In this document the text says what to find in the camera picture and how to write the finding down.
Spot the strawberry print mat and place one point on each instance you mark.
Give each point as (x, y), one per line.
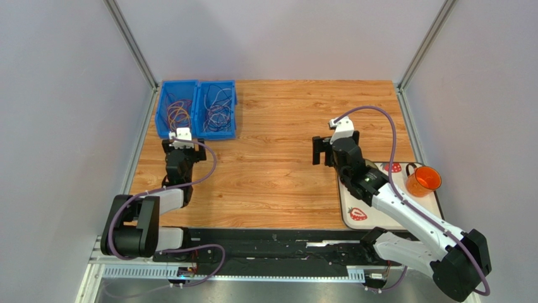
(357, 215)

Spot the right blue plastic bin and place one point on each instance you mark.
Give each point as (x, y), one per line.
(215, 110)

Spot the aluminium frame post right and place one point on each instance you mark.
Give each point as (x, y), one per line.
(433, 31)

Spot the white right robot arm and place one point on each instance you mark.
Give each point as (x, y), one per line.
(457, 261)

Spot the blue plastic bin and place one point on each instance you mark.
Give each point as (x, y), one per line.
(175, 107)
(215, 110)

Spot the aluminium frame post left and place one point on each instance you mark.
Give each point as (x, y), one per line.
(134, 48)

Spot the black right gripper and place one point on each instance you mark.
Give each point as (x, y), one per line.
(326, 149)

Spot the aluminium frame post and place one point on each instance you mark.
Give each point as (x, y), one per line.
(134, 48)
(433, 31)

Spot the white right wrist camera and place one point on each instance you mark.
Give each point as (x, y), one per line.
(343, 128)

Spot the left blue plastic bin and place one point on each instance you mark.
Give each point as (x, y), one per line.
(175, 107)

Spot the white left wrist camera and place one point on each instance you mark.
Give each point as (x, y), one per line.
(181, 138)

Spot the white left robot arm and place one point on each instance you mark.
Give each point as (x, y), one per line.
(147, 210)

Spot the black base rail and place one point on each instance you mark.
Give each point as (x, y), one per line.
(253, 252)

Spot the beige ceramic bowl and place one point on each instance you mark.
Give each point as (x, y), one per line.
(370, 164)

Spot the orange plastic cup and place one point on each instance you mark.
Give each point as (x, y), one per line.
(421, 180)

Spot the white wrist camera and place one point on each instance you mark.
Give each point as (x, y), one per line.
(343, 128)
(181, 138)

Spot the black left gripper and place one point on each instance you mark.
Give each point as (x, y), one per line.
(197, 155)

